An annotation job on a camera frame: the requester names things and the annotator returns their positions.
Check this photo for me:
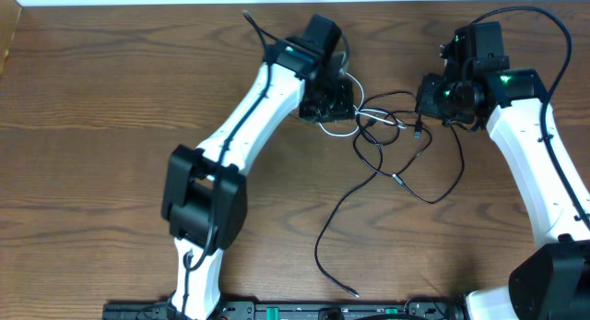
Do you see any black USB cable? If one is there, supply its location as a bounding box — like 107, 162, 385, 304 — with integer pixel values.
352, 89, 466, 205

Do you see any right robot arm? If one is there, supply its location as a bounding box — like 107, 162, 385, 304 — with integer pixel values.
417, 22, 589, 319

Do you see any thin black braided cable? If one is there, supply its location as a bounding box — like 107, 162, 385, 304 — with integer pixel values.
313, 119, 402, 298

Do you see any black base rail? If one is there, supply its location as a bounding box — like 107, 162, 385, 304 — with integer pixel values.
101, 298, 466, 320

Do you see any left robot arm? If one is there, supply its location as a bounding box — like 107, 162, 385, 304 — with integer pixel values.
161, 15, 355, 319

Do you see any white USB cable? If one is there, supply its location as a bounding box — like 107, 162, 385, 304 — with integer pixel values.
316, 70, 409, 138

